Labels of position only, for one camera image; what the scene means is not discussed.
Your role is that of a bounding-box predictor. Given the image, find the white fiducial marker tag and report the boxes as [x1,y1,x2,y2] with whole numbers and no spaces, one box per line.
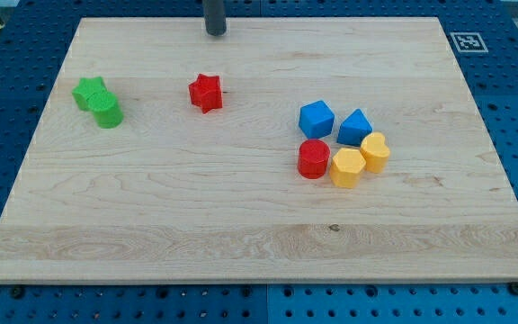
[451,31,488,53]

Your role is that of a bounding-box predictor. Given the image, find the green cylinder block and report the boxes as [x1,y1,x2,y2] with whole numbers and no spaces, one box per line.
[87,91,123,129]

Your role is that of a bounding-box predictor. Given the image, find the light wooden board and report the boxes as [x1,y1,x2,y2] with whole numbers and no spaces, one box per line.
[0,17,518,285]

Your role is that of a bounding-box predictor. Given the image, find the yellow heart block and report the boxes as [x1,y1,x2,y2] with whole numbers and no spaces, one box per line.
[360,132,390,174]

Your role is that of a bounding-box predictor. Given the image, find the yellow hexagon block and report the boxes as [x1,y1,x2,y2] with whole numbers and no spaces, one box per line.
[329,148,366,188]

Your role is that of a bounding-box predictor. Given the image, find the black bolt front left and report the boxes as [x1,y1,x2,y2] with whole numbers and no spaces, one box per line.
[9,285,25,300]

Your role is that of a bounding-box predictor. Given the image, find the blue cube block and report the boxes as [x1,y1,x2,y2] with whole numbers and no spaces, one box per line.
[299,100,335,139]

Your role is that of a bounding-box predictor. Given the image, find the red cylinder block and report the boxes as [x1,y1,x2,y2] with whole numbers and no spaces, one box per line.
[297,139,330,179]

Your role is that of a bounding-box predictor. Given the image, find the green star block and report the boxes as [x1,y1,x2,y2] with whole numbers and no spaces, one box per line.
[71,76,106,111]

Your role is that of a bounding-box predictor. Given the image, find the blue triangle block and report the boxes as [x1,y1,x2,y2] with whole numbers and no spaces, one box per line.
[337,109,372,147]

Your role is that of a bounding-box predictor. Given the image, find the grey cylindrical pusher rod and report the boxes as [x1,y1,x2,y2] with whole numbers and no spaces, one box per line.
[201,0,227,37]

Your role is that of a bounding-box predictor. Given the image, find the black bolt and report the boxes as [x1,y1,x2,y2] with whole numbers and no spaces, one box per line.
[507,282,518,296]
[9,285,25,300]

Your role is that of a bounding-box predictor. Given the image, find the black bolt front right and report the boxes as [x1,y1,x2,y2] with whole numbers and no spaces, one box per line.
[507,282,518,296]

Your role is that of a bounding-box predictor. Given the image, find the red star block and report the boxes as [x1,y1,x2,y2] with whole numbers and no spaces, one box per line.
[188,74,223,114]

